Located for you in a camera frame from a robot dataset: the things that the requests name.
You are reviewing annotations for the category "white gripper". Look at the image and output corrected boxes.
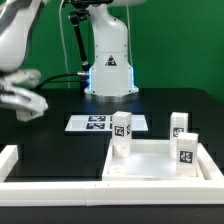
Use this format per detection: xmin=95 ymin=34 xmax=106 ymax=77
xmin=0 ymin=69 xmax=48 ymax=113

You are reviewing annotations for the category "white square tabletop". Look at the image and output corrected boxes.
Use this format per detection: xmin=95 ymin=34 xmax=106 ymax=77
xmin=102 ymin=139 xmax=204 ymax=181

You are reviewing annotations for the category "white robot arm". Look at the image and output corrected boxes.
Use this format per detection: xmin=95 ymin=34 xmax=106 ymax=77
xmin=0 ymin=0 xmax=146 ymax=121

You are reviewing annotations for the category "white marker tag sheet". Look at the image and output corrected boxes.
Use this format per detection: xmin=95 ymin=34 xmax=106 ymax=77
xmin=65 ymin=115 xmax=148 ymax=132

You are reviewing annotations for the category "white U-shaped obstacle fence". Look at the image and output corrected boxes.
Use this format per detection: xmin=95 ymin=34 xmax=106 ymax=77
xmin=0 ymin=140 xmax=224 ymax=207

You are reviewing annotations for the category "white cable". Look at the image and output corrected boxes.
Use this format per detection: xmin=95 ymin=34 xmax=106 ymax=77
xmin=58 ymin=0 xmax=72 ymax=90

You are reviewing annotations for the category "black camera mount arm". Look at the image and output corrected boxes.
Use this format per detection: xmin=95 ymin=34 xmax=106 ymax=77
xmin=62 ymin=0 xmax=114 ymax=72

